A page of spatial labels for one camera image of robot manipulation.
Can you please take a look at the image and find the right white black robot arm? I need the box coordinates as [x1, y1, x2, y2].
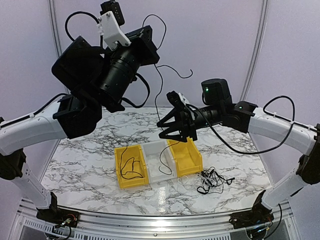
[156, 78, 320, 224]

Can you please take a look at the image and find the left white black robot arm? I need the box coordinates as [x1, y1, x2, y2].
[0, 25, 160, 223]

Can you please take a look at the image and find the left arm black hose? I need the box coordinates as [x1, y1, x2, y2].
[64, 11, 152, 109]

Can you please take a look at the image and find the thin black cable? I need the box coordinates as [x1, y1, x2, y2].
[119, 143, 146, 180]
[141, 14, 194, 176]

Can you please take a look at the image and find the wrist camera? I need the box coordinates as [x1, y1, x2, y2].
[97, 0, 131, 51]
[166, 91, 195, 120]

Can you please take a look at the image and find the aluminium front rail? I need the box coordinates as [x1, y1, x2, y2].
[9, 201, 301, 240]

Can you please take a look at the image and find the left yellow plastic bin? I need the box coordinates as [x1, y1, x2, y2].
[114, 144, 149, 189]

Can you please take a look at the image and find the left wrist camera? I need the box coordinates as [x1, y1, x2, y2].
[97, 0, 131, 51]

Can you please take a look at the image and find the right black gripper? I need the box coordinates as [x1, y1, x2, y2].
[156, 103, 224, 143]

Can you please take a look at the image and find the right arm black hose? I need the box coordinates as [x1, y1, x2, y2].
[187, 94, 297, 155]

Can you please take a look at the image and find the black cable bundle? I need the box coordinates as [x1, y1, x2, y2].
[196, 166, 236, 196]

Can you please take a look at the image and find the aluminium corner post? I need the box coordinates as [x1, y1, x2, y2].
[239, 0, 270, 101]
[47, 0, 63, 57]

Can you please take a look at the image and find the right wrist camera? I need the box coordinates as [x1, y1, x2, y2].
[166, 91, 195, 120]

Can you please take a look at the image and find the white translucent plastic bin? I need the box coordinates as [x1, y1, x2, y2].
[141, 139, 177, 184]

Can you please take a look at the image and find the yellow plastic bin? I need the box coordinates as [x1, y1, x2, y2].
[166, 137, 204, 178]
[114, 144, 149, 189]

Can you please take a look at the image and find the white thin cable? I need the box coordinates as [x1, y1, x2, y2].
[177, 173, 208, 192]

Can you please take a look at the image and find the arm black hose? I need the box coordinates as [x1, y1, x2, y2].
[64, 11, 152, 109]
[187, 94, 297, 155]

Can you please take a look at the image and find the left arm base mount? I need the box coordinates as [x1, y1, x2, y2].
[36, 192, 80, 228]

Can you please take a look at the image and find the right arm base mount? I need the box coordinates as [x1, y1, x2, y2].
[229, 190, 274, 229]

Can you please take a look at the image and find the right yellow plastic bin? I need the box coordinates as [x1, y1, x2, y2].
[166, 137, 204, 178]

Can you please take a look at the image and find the left aluminium corner post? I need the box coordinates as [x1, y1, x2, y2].
[47, 0, 63, 57]

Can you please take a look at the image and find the right aluminium corner post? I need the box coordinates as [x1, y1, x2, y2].
[239, 0, 270, 101]

